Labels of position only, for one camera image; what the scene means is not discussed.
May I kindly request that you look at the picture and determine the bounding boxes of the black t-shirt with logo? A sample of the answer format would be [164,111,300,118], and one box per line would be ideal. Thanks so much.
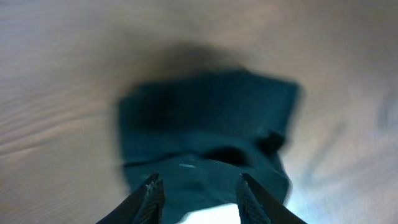
[118,69,300,223]

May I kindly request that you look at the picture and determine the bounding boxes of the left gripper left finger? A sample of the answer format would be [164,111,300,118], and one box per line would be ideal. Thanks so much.
[97,174,165,224]

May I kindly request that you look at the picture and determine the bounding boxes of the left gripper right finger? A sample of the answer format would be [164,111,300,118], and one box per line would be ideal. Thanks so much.
[236,173,306,224]

